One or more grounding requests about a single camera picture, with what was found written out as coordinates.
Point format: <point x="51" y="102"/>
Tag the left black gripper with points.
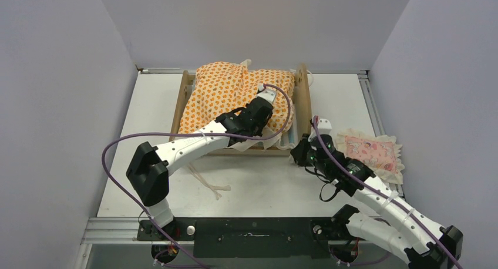
<point x="258" y="133"/>

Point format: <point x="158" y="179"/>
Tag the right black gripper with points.
<point x="299" y="152"/>

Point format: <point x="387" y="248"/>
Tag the orange patterned pet mattress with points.
<point x="223" y="86"/>

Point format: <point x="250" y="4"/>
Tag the wooden pet bed frame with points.
<point x="300" y="125"/>

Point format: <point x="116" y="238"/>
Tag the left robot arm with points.
<point x="151" y="166"/>

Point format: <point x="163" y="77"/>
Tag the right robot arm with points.
<point x="403" y="231"/>

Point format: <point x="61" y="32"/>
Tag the pink frilled small pillow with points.
<point x="382" y="154"/>

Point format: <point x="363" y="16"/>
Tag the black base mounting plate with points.
<point x="261" y="237"/>

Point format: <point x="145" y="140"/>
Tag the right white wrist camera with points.
<point x="319" y="126"/>

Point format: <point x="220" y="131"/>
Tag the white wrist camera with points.
<point x="266" y="93"/>
<point x="319" y="126"/>

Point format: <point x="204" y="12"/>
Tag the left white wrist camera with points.
<point x="266" y="93"/>

